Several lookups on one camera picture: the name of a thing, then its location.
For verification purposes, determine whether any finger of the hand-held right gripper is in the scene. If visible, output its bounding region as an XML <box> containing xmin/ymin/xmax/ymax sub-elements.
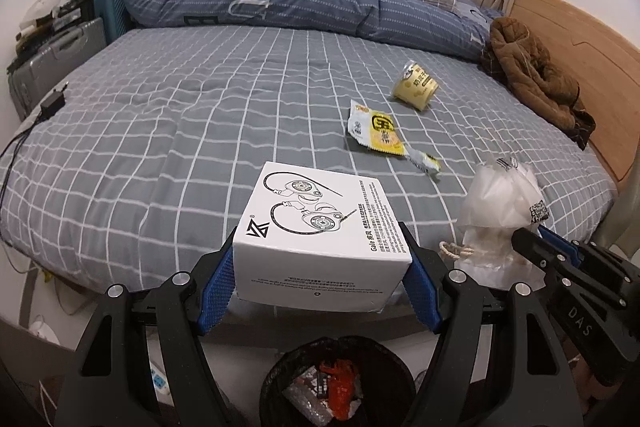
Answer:
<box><xmin>510</xmin><ymin>227</ymin><xmax>567</xmax><ymax>274</ymax></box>
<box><xmin>538</xmin><ymin>226</ymin><xmax>582</xmax><ymax>262</ymax></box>

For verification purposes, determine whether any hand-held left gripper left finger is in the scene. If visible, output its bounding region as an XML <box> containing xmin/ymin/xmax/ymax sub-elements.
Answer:
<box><xmin>55</xmin><ymin>238</ymin><xmax>237</xmax><ymax>427</ymax></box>

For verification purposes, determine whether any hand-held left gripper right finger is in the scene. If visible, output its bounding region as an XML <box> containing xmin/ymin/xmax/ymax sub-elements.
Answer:
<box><xmin>400</xmin><ymin>227</ymin><xmax>587</xmax><ymax>427</ymax></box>

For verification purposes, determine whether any white plastic bag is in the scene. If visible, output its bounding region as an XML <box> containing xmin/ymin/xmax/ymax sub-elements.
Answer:
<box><xmin>439</xmin><ymin>157</ymin><xmax>552</xmax><ymax>292</ymax></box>

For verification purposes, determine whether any black trash bin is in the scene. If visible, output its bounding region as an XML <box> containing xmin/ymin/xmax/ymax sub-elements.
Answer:
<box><xmin>259</xmin><ymin>336</ymin><xmax>417</xmax><ymax>427</ymax></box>

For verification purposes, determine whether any white cardboard box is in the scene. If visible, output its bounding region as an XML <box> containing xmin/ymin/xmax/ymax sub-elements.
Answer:
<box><xmin>232</xmin><ymin>161</ymin><xmax>414</xmax><ymax>313</ymax></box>

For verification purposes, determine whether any red wrapper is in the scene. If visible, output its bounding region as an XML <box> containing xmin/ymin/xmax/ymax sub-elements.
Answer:
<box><xmin>319</xmin><ymin>359</ymin><xmax>360</xmax><ymax>421</ymax></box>

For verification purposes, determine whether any black packet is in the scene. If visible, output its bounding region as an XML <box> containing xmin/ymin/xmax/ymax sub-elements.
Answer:
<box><xmin>300</xmin><ymin>368</ymin><xmax>335</xmax><ymax>403</ymax></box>

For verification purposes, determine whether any white power strip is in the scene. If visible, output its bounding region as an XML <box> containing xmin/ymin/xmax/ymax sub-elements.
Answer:
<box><xmin>149</xmin><ymin>363</ymin><xmax>172</xmax><ymax>404</ymax></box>

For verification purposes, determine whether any grey checked bed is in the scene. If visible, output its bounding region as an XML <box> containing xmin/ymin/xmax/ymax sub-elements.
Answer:
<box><xmin>0</xmin><ymin>27</ymin><xmax>617</xmax><ymax>310</ymax></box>

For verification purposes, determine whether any yellow snack wrapper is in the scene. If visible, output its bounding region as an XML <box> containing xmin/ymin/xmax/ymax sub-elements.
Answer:
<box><xmin>346</xmin><ymin>99</ymin><xmax>443</xmax><ymax>181</ymax></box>

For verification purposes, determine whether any brown jacket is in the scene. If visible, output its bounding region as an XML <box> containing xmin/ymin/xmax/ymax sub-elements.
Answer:
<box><xmin>480</xmin><ymin>17</ymin><xmax>597</xmax><ymax>151</ymax></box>

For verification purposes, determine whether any wooden headboard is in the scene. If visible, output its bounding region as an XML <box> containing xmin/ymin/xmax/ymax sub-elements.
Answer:
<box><xmin>507</xmin><ymin>0</ymin><xmax>640</xmax><ymax>188</ymax></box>

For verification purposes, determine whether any yellow paper cup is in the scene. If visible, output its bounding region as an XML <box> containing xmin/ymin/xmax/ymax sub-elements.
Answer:
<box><xmin>391</xmin><ymin>59</ymin><xmax>440</xmax><ymax>112</ymax></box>

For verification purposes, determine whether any black charger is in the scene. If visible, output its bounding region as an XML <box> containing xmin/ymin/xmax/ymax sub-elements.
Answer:
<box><xmin>40</xmin><ymin>79</ymin><xmax>69</xmax><ymax>121</ymax></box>

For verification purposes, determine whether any grey suitcase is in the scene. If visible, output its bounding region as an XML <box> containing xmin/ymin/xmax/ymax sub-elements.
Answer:
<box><xmin>7</xmin><ymin>17</ymin><xmax>107</xmax><ymax>121</ymax></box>

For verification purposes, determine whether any teal suitcase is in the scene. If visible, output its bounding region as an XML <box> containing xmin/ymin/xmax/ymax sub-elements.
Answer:
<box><xmin>91</xmin><ymin>0</ymin><xmax>134</xmax><ymax>48</ymax></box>

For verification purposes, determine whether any blue striped duvet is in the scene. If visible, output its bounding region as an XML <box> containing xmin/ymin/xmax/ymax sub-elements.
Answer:
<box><xmin>123</xmin><ymin>0</ymin><xmax>506</xmax><ymax>60</ymax></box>

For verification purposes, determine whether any clutter pile on suitcases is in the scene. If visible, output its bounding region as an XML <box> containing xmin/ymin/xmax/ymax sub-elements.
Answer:
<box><xmin>14</xmin><ymin>0</ymin><xmax>127</xmax><ymax>54</ymax></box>

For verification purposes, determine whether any black charger cable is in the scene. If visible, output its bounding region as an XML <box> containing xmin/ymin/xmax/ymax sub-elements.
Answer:
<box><xmin>0</xmin><ymin>116</ymin><xmax>47</xmax><ymax>210</ymax></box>

